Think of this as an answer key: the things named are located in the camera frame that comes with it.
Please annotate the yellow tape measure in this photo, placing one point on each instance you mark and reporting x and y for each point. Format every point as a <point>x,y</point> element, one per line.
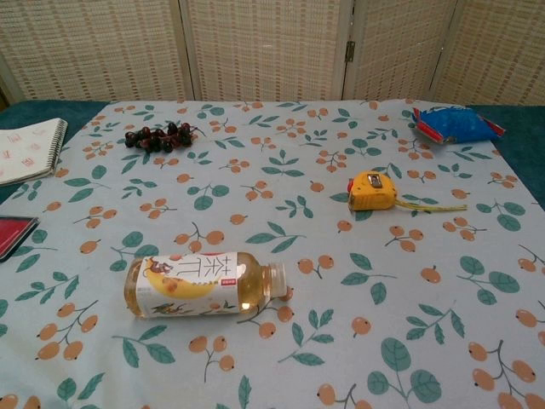
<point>369,197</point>

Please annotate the tea drink plastic bottle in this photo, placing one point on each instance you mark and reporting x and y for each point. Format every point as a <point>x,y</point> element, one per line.
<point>191,284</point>

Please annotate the dark red grape bunch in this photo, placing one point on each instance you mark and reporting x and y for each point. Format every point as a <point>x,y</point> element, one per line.
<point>161,137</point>

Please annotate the woven folding screen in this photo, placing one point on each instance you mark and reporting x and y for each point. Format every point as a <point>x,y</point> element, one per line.
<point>272,49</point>

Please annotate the blue red snack bag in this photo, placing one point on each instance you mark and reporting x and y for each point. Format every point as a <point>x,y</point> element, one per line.
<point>457,125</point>

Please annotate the white spiral notebook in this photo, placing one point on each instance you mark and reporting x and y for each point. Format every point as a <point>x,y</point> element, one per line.
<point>25,150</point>

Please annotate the red black-framed tablet case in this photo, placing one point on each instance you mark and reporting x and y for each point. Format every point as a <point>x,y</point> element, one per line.
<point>13,235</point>

